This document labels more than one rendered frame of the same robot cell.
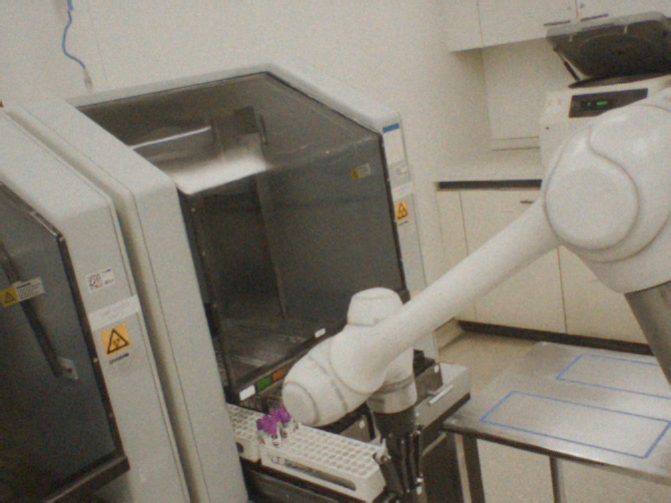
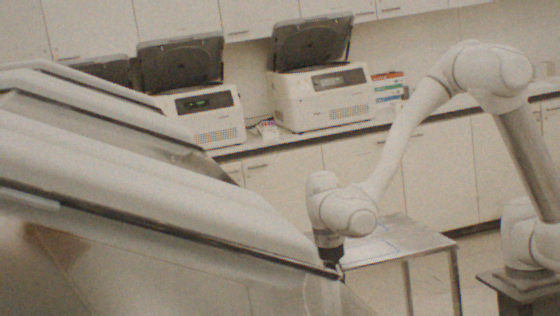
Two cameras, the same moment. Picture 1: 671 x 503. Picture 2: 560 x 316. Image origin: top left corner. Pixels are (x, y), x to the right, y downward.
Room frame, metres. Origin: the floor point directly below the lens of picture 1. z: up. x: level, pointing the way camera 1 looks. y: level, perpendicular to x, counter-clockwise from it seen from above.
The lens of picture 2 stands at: (0.26, 1.64, 1.68)
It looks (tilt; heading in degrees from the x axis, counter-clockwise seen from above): 12 degrees down; 303
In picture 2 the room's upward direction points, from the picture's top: 8 degrees counter-clockwise
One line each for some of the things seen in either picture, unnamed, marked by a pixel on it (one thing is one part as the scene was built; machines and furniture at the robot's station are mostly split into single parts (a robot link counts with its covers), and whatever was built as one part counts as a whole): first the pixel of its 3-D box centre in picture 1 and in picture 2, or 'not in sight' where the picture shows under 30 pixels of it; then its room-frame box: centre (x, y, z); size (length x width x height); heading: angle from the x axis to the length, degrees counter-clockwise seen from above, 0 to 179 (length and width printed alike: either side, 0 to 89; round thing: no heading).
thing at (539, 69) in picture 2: not in sight; (546, 68); (1.36, -3.92, 0.95); 0.25 x 0.11 x 0.10; 42
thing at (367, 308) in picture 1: (375, 335); (326, 199); (1.19, -0.04, 1.14); 0.13 x 0.11 x 0.16; 141
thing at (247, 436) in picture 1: (226, 428); not in sight; (1.56, 0.32, 0.83); 0.30 x 0.10 x 0.06; 46
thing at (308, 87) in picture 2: not in sight; (315, 69); (2.48, -2.47, 1.25); 0.62 x 0.56 x 0.69; 136
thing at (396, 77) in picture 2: not in sight; (385, 77); (2.22, -2.96, 1.10); 0.24 x 0.13 x 0.10; 44
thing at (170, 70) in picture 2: not in sight; (186, 91); (3.08, -1.85, 1.24); 0.62 x 0.56 x 0.69; 136
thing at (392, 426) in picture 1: (396, 427); (332, 259); (1.20, -0.05, 0.96); 0.08 x 0.07 x 0.09; 136
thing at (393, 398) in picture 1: (389, 389); (329, 234); (1.20, -0.05, 1.03); 0.09 x 0.09 x 0.06
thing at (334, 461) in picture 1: (327, 461); not in sight; (1.34, 0.09, 0.83); 0.30 x 0.10 x 0.06; 46
